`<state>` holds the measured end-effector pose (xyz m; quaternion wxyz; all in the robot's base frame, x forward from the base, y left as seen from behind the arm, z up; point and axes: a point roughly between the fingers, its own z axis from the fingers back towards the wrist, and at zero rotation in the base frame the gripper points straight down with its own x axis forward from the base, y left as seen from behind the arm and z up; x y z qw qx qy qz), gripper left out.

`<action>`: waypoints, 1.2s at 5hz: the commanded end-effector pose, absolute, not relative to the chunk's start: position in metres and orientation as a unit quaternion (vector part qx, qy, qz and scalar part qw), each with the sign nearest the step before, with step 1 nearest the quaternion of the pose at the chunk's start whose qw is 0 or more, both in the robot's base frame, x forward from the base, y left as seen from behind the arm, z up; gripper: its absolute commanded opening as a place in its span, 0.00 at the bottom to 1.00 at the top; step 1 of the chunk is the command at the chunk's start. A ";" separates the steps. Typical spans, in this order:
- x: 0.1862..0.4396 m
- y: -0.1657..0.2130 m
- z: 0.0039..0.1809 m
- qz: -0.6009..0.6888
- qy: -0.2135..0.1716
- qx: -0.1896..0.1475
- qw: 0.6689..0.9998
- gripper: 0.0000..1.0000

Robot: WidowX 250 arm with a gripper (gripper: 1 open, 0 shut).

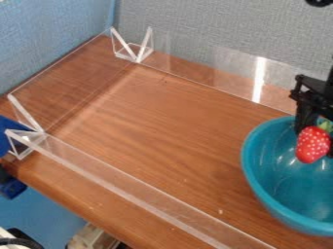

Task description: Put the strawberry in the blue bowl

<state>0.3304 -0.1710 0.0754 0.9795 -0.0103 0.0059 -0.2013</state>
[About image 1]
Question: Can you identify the blue clamp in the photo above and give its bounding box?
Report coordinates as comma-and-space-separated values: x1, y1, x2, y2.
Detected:
0, 115, 32, 200

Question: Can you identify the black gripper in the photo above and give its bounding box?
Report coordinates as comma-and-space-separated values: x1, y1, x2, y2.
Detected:
289, 64, 333, 134

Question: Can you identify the red toy strawberry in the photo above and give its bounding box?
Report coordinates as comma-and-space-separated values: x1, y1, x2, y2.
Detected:
296, 120, 333, 163

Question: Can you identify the blue plastic bowl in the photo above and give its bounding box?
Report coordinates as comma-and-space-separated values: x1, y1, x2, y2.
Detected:
241, 116, 333, 237

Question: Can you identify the clear acrylic barrier frame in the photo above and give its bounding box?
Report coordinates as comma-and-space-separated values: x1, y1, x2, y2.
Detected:
4, 26, 333, 249

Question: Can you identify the black white object bottom left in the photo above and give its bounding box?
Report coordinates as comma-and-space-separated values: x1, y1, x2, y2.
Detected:
0, 227, 44, 249

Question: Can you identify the white box under table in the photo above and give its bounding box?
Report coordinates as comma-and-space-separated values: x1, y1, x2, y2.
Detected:
67, 223, 119, 249

